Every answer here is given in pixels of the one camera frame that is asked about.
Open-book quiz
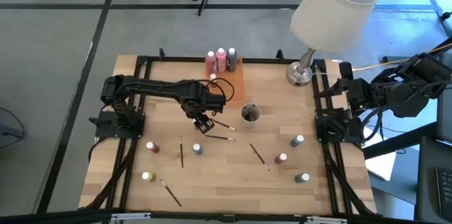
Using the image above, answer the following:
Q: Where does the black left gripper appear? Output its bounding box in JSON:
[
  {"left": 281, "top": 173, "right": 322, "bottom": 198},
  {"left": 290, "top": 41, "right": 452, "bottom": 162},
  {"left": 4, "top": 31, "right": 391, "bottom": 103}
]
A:
[{"left": 182, "top": 88, "right": 227, "bottom": 121}]

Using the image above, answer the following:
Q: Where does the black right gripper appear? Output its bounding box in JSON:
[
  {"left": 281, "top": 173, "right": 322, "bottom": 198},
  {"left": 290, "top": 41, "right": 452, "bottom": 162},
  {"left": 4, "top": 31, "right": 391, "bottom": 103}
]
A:
[{"left": 327, "top": 78, "right": 374, "bottom": 112}]

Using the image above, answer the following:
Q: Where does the orange translucent plastic bin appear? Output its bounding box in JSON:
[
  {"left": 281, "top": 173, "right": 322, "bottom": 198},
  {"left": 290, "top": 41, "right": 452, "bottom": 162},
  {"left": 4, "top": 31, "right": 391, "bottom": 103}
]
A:
[{"left": 206, "top": 56, "right": 245, "bottom": 103}]

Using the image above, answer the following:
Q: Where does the coral large paint bottle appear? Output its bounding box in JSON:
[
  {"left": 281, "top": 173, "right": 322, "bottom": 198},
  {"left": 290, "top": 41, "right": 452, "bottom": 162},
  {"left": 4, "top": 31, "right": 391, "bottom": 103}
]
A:
[{"left": 204, "top": 50, "right": 217, "bottom": 76}]

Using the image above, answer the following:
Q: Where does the pink large paint bottle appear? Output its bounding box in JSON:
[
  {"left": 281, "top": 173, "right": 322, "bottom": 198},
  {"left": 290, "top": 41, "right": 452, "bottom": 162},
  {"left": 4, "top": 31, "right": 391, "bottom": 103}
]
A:
[{"left": 215, "top": 47, "right": 228, "bottom": 73}]

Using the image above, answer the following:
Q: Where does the dark grey large paint bottle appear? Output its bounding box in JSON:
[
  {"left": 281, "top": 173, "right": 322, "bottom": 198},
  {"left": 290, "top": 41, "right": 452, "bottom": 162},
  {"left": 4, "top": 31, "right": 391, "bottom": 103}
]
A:
[{"left": 226, "top": 47, "right": 238, "bottom": 73}]

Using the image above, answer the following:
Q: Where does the red small paint bottle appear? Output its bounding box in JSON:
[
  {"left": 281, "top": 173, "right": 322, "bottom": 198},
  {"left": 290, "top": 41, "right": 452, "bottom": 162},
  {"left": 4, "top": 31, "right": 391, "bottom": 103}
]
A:
[{"left": 145, "top": 141, "right": 161, "bottom": 155}]

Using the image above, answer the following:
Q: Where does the white paper cup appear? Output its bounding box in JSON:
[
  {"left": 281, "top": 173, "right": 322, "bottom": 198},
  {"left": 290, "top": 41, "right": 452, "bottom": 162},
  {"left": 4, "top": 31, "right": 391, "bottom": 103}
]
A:
[{"left": 240, "top": 102, "right": 263, "bottom": 128}]

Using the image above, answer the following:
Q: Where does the black diagonal beam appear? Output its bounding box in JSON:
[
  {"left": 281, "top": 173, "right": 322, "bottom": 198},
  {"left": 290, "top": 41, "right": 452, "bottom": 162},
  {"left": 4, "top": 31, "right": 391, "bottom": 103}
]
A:
[{"left": 362, "top": 121, "right": 439, "bottom": 160}]

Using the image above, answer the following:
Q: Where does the silver table lamp white shade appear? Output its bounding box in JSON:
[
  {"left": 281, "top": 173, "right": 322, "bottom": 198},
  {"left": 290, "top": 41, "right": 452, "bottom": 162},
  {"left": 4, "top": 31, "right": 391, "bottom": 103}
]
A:
[{"left": 285, "top": 0, "right": 383, "bottom": 88}]

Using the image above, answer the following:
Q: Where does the white flat box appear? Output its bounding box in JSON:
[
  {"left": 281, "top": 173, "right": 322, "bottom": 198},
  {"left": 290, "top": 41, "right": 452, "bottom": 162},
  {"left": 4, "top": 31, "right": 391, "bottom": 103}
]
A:
[{"left": 363, "top": 126, "right": 398, "bottom": 182}]

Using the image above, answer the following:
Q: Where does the dark grey side panel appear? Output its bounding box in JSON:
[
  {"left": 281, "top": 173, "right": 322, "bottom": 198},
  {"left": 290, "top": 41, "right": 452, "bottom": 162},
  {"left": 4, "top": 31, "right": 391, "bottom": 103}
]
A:
[{"left": 436, "top": 86, "right": 452, "bottom": 143}]

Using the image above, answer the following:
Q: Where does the black side desk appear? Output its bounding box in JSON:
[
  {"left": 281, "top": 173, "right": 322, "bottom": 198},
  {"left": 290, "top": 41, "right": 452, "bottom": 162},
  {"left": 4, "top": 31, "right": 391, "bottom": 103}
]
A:
[{"left": 415, "top": 135, "right": 452, "bottom": 224}]

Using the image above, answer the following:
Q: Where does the black keyboard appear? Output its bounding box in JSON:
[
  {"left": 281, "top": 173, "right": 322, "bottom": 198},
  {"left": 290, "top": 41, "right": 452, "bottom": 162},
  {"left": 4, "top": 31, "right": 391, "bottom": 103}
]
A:
[{"left": 436, "top": 167, "right": 452, "bottom": 222}]

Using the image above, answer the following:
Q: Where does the grey floor object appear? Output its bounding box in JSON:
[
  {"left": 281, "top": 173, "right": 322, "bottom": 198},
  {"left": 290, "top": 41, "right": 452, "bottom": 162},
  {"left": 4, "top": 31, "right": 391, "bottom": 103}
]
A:
[{"left": 0, "top": 107, "right": 25, "bottom": 146}]

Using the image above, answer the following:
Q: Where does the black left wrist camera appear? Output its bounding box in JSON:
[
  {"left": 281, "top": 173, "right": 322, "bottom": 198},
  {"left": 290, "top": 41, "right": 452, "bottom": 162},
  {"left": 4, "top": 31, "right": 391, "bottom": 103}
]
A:
[{"left": 195, "top": 115, "right": 215, "bottom": 134}]

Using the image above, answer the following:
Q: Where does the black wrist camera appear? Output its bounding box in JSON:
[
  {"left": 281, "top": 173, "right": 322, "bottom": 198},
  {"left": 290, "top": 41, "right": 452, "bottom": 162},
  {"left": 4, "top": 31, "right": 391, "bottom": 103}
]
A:
[
  {"left": 195, "top": 115, "right": 215, "bottom": 134},
  {"left": 339, "top": 61, "right": 355, "bottom": 81}
]

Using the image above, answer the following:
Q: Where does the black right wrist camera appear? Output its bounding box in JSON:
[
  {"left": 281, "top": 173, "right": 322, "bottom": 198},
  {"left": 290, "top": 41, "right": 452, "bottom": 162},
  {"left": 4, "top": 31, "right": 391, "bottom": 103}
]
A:
[{"left": 339, "top": 61, "right": 355, "bottom": 81}]

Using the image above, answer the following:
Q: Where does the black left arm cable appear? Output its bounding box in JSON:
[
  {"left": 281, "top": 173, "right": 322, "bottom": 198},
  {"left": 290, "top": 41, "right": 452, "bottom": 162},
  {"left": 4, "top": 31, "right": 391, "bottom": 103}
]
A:
[{"left": 208, "top": 76, "right": 236, "bottom": 104}]

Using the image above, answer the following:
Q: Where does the yellow extension cable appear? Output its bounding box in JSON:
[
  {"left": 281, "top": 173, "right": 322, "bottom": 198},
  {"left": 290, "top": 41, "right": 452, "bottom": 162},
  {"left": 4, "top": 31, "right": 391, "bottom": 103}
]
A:
[{"left": 352, "top": 42, "right": 452, "bottom": 73}]

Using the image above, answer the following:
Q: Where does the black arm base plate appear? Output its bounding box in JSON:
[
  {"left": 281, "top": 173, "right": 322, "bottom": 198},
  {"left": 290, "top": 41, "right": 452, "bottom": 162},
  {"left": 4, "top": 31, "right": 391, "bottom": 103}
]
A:
[
  {"left": 94, "top": 110, "right": 146, "bottom": 139},
  {"left": 315, "top": 124, "right": 366, "bottom": 144}
]

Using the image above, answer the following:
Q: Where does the black aluminium table frame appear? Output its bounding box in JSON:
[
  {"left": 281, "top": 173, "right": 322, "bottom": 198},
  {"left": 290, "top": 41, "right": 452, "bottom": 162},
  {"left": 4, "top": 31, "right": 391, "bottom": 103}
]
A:
[{"left": 79, "top": 54, "right": 381, "bottom": 224}]

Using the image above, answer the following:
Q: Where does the silver frame bracket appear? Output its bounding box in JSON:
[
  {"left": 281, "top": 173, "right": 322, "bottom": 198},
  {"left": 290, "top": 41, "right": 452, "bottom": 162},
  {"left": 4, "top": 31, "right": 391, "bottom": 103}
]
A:
[
  {"left": 305, "top": 216, "right": 349, "bottom": 224},
  {"left": 110, "top": 212, "right": 152, "bottom": 222}
]

